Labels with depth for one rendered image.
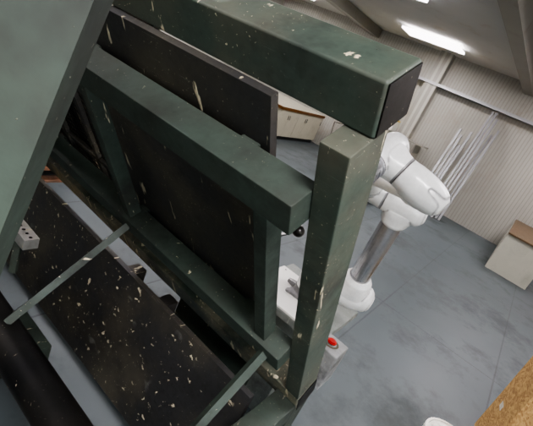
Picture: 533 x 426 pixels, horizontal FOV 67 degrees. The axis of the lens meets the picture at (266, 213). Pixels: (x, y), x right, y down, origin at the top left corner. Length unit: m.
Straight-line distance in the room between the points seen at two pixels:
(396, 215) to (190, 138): 1.17
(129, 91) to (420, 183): 0.82
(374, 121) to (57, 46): 0.47
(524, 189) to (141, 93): 9.66
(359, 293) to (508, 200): 8.35
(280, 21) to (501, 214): 9.73
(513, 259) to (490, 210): 2.47
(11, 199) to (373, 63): 0.51
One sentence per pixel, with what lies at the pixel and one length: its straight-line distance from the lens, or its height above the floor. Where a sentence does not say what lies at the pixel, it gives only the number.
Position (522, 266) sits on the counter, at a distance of 8.10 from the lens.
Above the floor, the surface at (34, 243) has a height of 1.00.
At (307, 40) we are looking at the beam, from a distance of 0.70.
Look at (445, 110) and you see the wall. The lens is 10.52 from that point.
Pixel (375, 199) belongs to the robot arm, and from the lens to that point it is 1.80.
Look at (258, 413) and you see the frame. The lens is 1.53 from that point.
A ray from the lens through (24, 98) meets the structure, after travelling 0.29.
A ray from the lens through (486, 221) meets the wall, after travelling 10.36.
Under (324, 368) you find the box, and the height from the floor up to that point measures 0.86.
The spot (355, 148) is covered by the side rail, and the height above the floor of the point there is 1.79.
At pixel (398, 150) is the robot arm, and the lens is 1.27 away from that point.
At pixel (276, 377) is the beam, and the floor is 0.85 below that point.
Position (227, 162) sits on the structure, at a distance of 0.77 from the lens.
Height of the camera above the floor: 1.87
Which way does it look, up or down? 21 degrees down
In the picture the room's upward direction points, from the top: 24 degrees clockwise
